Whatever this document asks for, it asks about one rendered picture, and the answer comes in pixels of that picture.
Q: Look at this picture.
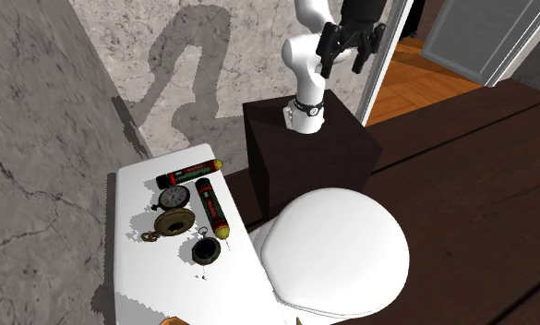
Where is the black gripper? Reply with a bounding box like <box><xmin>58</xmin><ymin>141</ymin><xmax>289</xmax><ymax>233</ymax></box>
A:
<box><xmin>316</xmin><ymin>0</ymin><xmax>388</xmax><ymax>80</ymax></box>

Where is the dark robot stand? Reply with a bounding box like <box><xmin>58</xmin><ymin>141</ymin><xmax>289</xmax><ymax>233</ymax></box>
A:
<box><xmin>242</xmin><ymin>89</ymin><xmax>384</xmax><ymax>223</ymax></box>

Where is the grey door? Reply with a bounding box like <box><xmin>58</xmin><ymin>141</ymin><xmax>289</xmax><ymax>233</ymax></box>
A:
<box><xmin>420</xmin><ymin>0</ymin><xmax>540</xmax><ymax>88</ymax></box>

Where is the black red tube yellow tip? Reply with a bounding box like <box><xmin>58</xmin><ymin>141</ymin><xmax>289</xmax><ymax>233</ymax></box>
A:
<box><xmin>194</xmin><ymin>177</ymin><xmax>232</xmax><ymax>241</ymax></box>
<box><xmin>155</xmin><ymin>158</ymin><xmax>224</xmax><ymax>190</ymax></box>

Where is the open brass pocket watch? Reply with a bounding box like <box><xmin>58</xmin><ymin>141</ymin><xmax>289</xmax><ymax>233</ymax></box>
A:
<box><xmin>140</xmin><ymin>184</ymin><xmax>197</xmax><ymax>244</ymax></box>

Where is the small black round pocket watch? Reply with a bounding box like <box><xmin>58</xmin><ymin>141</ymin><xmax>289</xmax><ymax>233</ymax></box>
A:
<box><xmin>190</xmin><ymin>226</ymin><xmax>223</xmax><ymax>267</ymax></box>

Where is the white door frame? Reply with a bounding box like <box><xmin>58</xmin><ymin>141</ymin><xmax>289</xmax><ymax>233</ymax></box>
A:
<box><xmin>355</xmin><ymin>0</ymin><xmax>415</xmax><ymax>127</ymax></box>

